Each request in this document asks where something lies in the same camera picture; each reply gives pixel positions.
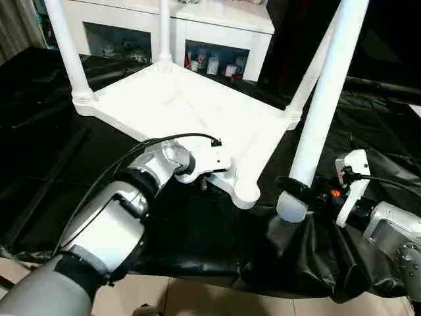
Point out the white plastic table top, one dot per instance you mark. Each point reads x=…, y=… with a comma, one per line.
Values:
x=181, y=105

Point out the white plastic table leg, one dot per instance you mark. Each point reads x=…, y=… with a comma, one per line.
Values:
x=69, y=49
x=309, y=75
x=165, y=33
x=329, y=82

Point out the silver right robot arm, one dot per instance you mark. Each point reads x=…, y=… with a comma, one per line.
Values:
x=391, y=227

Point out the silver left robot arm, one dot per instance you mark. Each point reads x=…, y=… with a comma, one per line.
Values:
x=115, y=217

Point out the white flat board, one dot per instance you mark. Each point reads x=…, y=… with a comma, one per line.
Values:
x=417, y=110

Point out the tall black cabinet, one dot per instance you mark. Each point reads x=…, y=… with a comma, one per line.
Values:
x=283, y=49

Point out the white cabinet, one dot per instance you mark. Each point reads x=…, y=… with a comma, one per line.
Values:
x=197, y=19

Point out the black mat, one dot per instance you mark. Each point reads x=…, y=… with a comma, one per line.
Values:
x=49, y=148

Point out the grey curtain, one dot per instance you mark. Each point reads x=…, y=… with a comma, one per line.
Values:
x=19, y=26

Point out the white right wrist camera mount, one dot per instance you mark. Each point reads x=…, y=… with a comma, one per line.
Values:
x=355, y=164

